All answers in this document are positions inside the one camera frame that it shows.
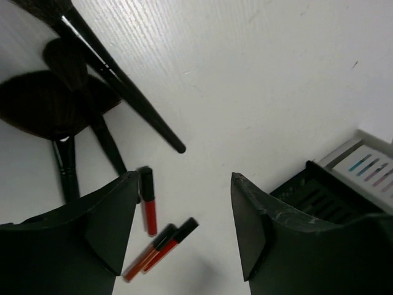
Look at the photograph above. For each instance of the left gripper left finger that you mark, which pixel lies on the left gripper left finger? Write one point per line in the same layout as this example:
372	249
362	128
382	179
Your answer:
78	248

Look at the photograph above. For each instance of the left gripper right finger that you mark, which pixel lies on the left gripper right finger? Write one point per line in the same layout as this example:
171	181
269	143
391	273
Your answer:
286	251

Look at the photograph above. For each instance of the dark red lip gloss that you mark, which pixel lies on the dark red lip gloss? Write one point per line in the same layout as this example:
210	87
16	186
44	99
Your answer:
158	243

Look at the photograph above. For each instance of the red lip gloss tube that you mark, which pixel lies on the red lip gloss tube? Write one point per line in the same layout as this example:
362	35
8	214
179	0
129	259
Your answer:
147	196

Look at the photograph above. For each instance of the orange red lip gloss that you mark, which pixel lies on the orange red lip gloss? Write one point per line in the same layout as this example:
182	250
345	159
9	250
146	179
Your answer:
182	232

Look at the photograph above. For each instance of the fan makeup brush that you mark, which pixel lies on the fan makeup brush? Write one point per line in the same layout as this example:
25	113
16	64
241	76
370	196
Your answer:
39	103

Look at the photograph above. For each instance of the black powder brush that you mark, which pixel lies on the black powder brush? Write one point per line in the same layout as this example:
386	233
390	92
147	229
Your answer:
65	59

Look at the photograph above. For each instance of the long black makeup brush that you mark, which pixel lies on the long black makeup brush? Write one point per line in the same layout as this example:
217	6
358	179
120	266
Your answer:
67	22

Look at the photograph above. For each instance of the black organizer box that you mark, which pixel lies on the black organizer box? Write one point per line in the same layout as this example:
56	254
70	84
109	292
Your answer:
316	192

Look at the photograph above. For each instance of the white organizer tray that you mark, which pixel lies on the white organizer tray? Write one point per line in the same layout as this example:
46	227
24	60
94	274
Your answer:
364	163

